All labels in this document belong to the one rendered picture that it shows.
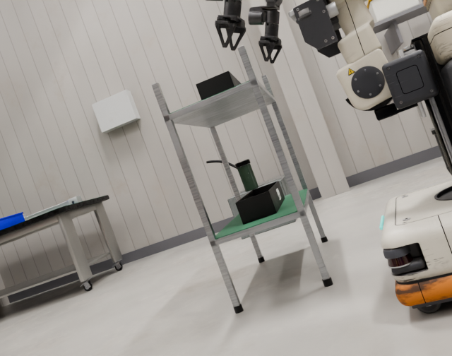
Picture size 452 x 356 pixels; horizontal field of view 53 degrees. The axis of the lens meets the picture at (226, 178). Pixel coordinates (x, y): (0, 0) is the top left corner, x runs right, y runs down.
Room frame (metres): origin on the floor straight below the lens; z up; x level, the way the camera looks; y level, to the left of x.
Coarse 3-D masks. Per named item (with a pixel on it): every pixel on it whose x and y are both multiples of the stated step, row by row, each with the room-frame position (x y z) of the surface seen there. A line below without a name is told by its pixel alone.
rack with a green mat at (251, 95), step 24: (240, 48) 1.94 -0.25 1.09; (216, 96) 1.98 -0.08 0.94; (240, 96) 2.09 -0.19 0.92; (264, 96) 2.38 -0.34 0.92; (168, 120) 2.03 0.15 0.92; (192, 120) 2.28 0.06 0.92; (216, 120) 2.63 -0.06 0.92; (264, 120) 1.94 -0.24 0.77; (216, 144) 2.88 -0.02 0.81; (288, 144) 2.79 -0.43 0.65; (288, 168) 1.94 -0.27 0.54; (192, 192) 2.03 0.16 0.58; (288, 216) 1.95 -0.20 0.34; (216, 240) 2.03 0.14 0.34; (312, 240) 1.94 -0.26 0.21; (240, 312) 2.02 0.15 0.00
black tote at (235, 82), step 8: (208, 80) 2.16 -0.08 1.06; (216, 80) 2.15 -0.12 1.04; (224, 80) 2.15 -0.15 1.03; (232, 80) 2.17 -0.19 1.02; (200, 88) 2.17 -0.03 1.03; (208, 88) 2.16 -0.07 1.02; (216, 88) 2.15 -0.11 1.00; (224, 88) 2.15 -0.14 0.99; (200, 96) 2.17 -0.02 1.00; (208, 96) 2.16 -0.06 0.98
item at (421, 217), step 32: (416, 192) 1.77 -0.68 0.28; (448, 192) 1.60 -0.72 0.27; (384, 224) 1.49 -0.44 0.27; (416, 224) 1.31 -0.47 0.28; (448, 224) 1.26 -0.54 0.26; (384, 256) 1.35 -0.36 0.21; (416, 256) 1.33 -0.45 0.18; (448, 256) 1.26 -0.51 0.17; (416, 288) 1.30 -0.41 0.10; (448, 288) 1.27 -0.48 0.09
